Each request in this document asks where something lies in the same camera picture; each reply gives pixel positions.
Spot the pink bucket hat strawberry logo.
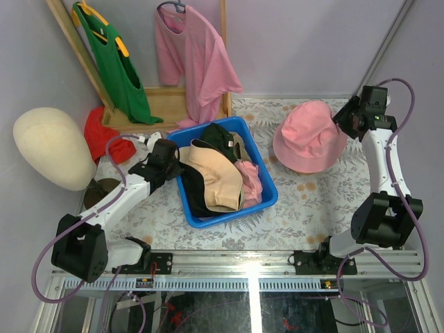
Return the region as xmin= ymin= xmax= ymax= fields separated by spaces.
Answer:
xmin=273 ymin=100 xmax=348 ymax=172

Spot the beige bucket hat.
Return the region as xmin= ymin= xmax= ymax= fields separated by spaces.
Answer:
xmin=179 ymin=139 xmax=245 ymax=213

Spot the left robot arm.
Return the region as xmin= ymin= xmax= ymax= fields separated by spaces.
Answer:
xmin=51 ymin=138 xmax=182 ymax=283

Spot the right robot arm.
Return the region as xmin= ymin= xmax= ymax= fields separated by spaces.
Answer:
xmin=289 ymin=83 xmax=423 ymax=275

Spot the black hat in bin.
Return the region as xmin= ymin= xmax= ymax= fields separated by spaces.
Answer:
xmin=180 ymin=123 xmax=237 ymax=219

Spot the wooden clothes rack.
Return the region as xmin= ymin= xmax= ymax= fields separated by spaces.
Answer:
xmin=46 ymin=0 xmax=232 ymax=133

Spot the red cloth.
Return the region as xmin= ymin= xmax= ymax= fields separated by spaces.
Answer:
xmin=84 ymin=106 xmax=136 ymax=164

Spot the dark mannequin base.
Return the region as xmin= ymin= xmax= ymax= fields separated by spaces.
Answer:
xmin=83 ymin=178 xmax=120 ymax=210

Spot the pink cloth in bin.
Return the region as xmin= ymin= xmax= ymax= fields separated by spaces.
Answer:
xmin=234 ymin=160 xmax=263 ymax=208

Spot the green tank top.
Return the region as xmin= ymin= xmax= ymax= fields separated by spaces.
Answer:
xmin=71 ymin=2 xmax=163 ymax=125

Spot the floral table mat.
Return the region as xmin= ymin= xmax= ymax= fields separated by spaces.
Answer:
xmin=110 ymin=99 xmax=370 ymax=250

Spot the cream foam mannequin head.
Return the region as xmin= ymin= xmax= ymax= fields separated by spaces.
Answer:
xmin=13 ymin=108 xmax=96 ymax=191

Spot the pink t-shirt on hanger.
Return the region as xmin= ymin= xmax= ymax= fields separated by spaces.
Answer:
xmin=155 ymin=6 xmax=243 ymax=129

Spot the yellow hanger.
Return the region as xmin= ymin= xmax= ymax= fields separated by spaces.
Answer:
xmin=71 ymin=1 xmax=130 ymax=58

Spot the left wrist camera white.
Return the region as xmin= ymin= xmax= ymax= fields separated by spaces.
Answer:
xmin=137 ymin=132 xmax=162 ymax=150

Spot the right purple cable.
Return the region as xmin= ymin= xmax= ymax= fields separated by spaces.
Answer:
xmin=336 ymin=78 xmax=431 ymax=329

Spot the aluminium rail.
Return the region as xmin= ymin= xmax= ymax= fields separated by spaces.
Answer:
xmin=51 ymin=248 xmax=426 ymax=292

